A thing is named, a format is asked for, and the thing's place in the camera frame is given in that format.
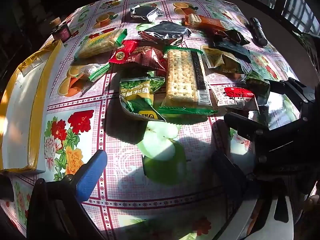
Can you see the long dark green packet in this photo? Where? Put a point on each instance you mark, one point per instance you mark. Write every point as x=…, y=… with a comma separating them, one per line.
x=235, y=50

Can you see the green yellow snack packet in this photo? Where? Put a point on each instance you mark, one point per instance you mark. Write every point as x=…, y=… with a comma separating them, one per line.
x=137, y=95

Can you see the silver foil snack packet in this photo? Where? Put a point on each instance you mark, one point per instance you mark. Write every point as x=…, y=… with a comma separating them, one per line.
x=165, y=31
x=145, y=12

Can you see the window with grille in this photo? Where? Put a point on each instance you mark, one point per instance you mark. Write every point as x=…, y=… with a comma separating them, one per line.
x=297, y=7

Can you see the white red snack packet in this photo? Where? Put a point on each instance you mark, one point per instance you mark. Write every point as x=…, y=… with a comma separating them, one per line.
x=235, y=97

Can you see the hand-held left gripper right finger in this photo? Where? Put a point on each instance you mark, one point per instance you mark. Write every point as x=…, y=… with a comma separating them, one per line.
x=230, y=175

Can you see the orange cracker packet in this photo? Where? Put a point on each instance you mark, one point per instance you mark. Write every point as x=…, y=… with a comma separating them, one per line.
x=207, y=22

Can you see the dark ink bottle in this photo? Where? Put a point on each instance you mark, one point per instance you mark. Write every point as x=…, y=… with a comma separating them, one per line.
x=62, y=32

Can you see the dark green candy packet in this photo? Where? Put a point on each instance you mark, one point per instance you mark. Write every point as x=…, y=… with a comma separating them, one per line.
x=235, y=37

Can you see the green foil snack packet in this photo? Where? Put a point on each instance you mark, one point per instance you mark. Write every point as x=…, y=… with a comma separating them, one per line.
x=257, y=86

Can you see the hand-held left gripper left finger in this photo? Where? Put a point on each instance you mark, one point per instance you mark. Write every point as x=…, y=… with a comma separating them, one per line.
x=91, y=175

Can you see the yellow green cracker packet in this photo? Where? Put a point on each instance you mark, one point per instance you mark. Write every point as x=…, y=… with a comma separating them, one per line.
x=98, y=43

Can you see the small clear green-edged packet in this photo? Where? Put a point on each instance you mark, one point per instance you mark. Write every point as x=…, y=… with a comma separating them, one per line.
x=93, y=71

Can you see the gold green snack packet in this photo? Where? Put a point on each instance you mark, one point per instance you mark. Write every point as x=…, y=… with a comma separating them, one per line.
x=220, y=60

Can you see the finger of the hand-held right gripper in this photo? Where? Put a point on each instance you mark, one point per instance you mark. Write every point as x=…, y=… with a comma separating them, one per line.
x=292, y=88
x=246, y=123

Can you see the yellow taped cardboard box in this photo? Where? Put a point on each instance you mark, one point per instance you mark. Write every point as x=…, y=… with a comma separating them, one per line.
x=22, y=120

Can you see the black flashlight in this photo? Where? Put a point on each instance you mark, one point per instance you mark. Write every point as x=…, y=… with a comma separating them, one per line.
x=257, y=30

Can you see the dark red snack packet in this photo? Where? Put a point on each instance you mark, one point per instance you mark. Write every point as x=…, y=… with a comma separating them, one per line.
x=150, y=57

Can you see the large green-edged cracker packet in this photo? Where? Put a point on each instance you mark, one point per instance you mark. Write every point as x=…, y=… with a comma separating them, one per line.
x=182, y=82

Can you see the small red candy packet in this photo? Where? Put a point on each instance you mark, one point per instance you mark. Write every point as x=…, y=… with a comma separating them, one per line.
x=220, y=33

